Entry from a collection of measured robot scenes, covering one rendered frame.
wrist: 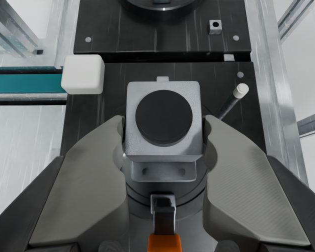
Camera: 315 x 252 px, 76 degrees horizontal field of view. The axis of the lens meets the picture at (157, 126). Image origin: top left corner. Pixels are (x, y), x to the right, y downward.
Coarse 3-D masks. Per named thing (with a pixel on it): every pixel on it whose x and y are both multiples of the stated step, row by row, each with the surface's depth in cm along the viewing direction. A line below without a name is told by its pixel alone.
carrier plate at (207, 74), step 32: (128, 64) 26; (160, 64) 26; (192, 64) 26; (224, 64) 26; (96, 96) 25; (224, 96) 25; (256, 96) 25; (64, 128) 24; (256, 128) 24; (192, 224) 21
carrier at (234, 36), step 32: (96, 0) 29; (128, 0) 27; (160, 0) 26; (192, 0) 27; (224, 0) 29; (96, 32) 28; (128, 32) 28; (160, 32) 28; (192, 32) 28; (224, 32) 28
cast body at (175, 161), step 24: (144, 96) 11; (168, 96) 11; (192, 96) 12; (144, 120) 10; (168, 120) 10; (192, 120) 11; (144, 144) 11; (168, 144) 10; (192, 144) 11; (144, 168) 14; (168, 168) 14; (192, 168) 13
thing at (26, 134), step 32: (0, 64) 28; (32, 64) 28; (0, 96) 30; (32, 96) 30; (64, 96) 30; (0, 128) 30; (32, 128) 30; (0, 160) 29; (32, 160) 29; (0, 192) 28
